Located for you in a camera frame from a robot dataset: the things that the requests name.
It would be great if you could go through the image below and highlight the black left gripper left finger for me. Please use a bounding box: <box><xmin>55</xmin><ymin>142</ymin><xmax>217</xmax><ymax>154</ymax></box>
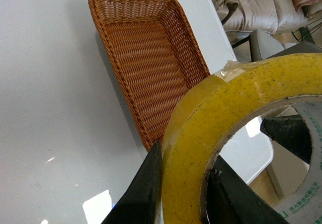
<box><xmin>102</xmin><ymin>140</ymin><xmax>162</xmax><ymax>223</ymax></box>

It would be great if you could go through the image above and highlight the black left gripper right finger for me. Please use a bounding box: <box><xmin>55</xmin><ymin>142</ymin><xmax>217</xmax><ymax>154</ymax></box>
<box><xmin>206</xmin><ymin>117</ymin><xmax>312</xmax><ymax>223</ymax></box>

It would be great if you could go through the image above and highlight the yellow packing tape roll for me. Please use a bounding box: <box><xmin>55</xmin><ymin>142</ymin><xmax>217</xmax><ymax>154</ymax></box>
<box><xmin>162</xmin><ymin>53</ymin><xmax>321</xmax><ymax>223</ymax></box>

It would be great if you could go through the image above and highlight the brown wicker basket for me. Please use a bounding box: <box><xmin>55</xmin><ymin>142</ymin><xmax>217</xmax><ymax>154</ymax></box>
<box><xmin>88</xmin><ymin>0</ymin><xmax>210</xmax><ymax>150</ymax></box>

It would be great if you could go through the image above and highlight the grey chair right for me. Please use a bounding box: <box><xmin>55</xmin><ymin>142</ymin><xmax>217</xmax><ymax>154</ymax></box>
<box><xmin>249</xmin><ymin>30</ymin><xmax>321</xmax><ymax>61</ymax></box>

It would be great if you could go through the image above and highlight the beige padded sofa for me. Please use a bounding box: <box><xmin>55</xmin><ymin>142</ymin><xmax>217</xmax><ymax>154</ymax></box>
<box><xmin>211</xmin><ymin>0</ymin><xmax>321</xmax><ymax>44</ymax></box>

